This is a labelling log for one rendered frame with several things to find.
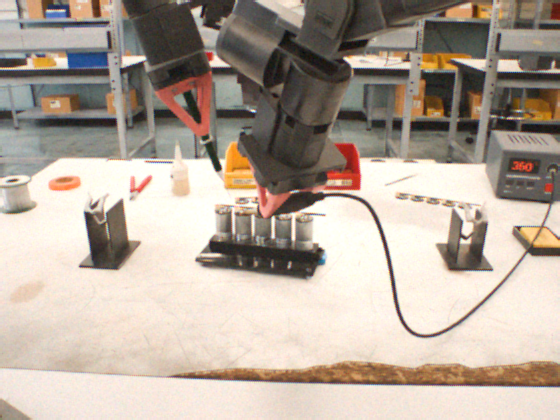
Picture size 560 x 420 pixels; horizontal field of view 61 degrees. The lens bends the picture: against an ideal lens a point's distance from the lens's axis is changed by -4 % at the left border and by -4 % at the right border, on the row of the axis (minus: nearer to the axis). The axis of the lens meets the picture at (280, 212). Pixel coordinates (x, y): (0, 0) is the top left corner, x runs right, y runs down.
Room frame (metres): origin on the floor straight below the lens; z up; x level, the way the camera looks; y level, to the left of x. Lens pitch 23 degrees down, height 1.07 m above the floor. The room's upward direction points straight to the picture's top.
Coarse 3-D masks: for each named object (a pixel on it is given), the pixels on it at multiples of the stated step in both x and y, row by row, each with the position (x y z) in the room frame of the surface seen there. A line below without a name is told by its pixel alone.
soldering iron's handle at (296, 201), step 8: (296, 192) 0.49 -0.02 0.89; (304, 192) 0.47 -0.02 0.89; (312, 192) 0.47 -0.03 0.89; (320, 192) 0.45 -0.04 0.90; (288, 200) 0.49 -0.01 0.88; (296, 200) 0.48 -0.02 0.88; (304, 200) 0.47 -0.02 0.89; (312, 200) 0.46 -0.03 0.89; (320, 200) 0.45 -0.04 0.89; (280, 208) 0.50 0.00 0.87; (288, 208) 0.49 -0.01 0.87; (296, 208) 0.48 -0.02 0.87; (304, 208) 0.48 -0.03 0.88; (272, 216) 0.55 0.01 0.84
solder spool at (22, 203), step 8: (16, 176) 0.81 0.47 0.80; (24, 176) 0.81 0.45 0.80; (0, 184) 0.77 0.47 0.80; (8, 184) 0.77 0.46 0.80; (16, 184) 0.77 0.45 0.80; (24, 184) 0.77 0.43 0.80; (8, 192) 0.76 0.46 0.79; (16, 192) 0.77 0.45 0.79; (24, 192) 0.78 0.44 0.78; (8, 200) 0.76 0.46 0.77; (16, 200) 0.77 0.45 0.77; (24, 200) 0.77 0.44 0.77; (32, 200) 0.81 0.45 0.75; (0, 208) 0.77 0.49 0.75; (8, 208) 0.76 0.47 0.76; (16, 208) 0.76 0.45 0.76; (24, 208) 0.77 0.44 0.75; (32, 208) 0.78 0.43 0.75
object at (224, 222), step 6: (222, 210) 0.62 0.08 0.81; (216, 216) 0.62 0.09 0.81; (222, 216) 0.61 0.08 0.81; (228, 216) 0.61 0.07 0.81; (216, 222) 0.62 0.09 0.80; (222, 222) 0.61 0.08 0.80; (228, 222) 0.61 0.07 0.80; (216, 228) 0.62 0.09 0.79; (222, 228) 0.61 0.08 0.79; (228, 228) 0.61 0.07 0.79; (216, 234) 0.62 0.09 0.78; (222, 234) 0.61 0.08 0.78; (228, 234) 0.61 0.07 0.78; (222, 240) 0.61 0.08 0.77; (228, 240) 0.61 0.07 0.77
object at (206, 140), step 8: (184, 96) 0.59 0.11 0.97; (192, 96) 0.59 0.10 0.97; (192, 104) 0.59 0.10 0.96; (192, 112) 0.59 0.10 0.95; (200, 120) 0.59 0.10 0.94; (208, 136) 0.59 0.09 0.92; (208, 144) 0.59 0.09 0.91; (208, 152) 0.59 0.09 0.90; (216, 152) 0.60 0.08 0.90; (216, 160) 0.60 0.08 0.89; (216, 168) 0.60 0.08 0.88
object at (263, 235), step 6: (258, 222) 0.60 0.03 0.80; (264, 222) 0.60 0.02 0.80; (270, 222) 0.60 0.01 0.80; (258, 228) 0.60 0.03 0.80; (264, 228) 0.60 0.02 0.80; (270, 228) 0.60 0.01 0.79; (258, 234) 0.60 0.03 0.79; (264, 234) 0.60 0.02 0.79; (270, 234) 0.60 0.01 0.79; (258, 240) 0.60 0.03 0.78; (264, 240) 0.60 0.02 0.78; (270, 240) 0.60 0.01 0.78
